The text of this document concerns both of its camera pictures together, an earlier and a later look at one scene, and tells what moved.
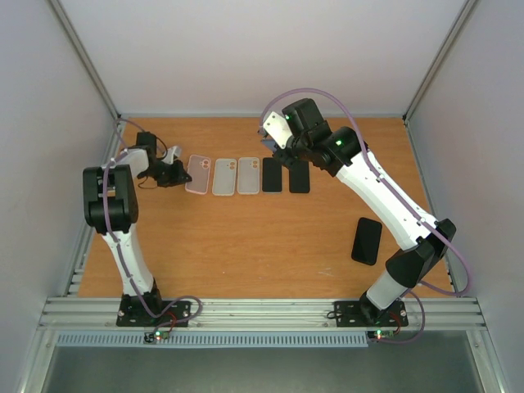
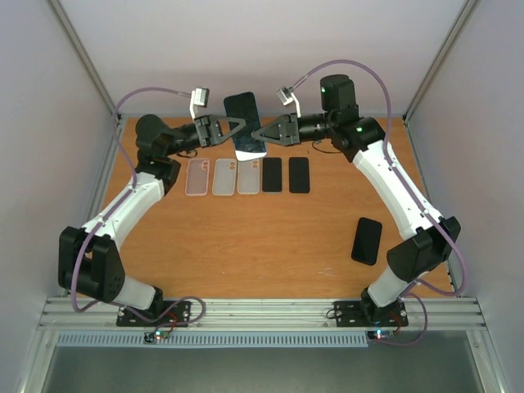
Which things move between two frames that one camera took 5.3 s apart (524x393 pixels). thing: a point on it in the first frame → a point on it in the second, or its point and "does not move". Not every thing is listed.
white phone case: x=224 y=177 does not move
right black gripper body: x=282 y=152 → x=291 y=129
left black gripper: x=180 y=174 → x=205 y=131
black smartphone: x=272 y=175 does not move
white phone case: x=248 y=175 does not move
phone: x=367 y=241 does not move
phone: x=269 y=143 → x=242 y=106
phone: x=300 y=178 does not move
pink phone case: x=199 y=169 does not move
